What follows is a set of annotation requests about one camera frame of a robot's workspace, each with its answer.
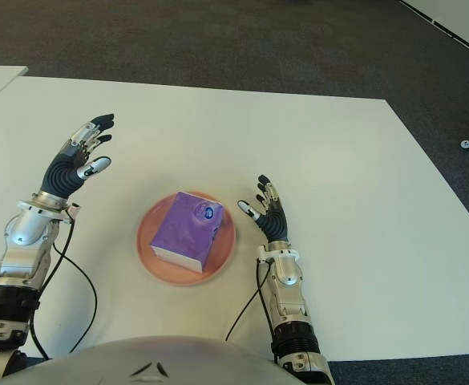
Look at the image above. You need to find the purple tissue paper pack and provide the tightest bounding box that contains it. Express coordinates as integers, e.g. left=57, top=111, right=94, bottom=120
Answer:
left=150, top=191, right=224, bottom=275

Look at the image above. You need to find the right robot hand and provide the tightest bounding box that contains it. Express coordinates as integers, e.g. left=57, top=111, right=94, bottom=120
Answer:
left=237, top=173, right=290, bottom=245

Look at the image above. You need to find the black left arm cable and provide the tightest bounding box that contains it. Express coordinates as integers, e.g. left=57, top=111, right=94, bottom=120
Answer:
left=28, top=210, right=99, bottom=360

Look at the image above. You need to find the pink round plate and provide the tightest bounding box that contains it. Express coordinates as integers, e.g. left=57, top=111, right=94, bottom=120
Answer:
left=135, top=190, right=238, bottom=286

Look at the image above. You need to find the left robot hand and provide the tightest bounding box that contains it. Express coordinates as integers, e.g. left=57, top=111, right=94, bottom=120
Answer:
left=39, top=113, right=115, bottom=201

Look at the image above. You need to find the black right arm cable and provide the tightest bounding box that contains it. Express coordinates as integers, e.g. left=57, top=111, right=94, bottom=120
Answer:
left=224, top=258, right=275, bottom=350

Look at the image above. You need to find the silver robot torso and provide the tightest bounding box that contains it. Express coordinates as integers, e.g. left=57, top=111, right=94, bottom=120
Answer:
left=0, top=335, right=335, bottom=385

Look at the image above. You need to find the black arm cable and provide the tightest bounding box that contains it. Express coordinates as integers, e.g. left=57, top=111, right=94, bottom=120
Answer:
left=224, top=258, right=275, bottom=350
left=28, top=210, right=99, bottom=360

